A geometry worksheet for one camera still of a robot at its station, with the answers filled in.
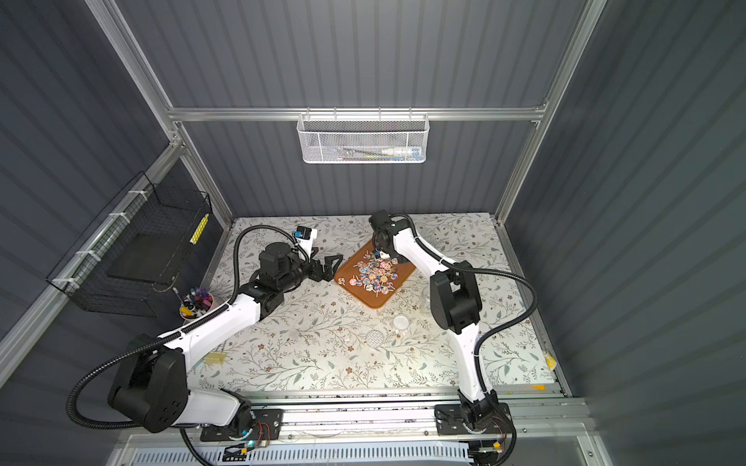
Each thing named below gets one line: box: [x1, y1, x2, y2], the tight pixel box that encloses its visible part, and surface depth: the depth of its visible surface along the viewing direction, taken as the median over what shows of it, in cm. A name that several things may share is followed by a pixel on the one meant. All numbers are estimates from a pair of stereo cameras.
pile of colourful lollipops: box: [338, 250, 400, 298], surface depth 104 cm
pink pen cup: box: [178, 287, 215, 320], surface depth 84 cm
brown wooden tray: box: [334, 239, 417, 310], surface depth 103 cm
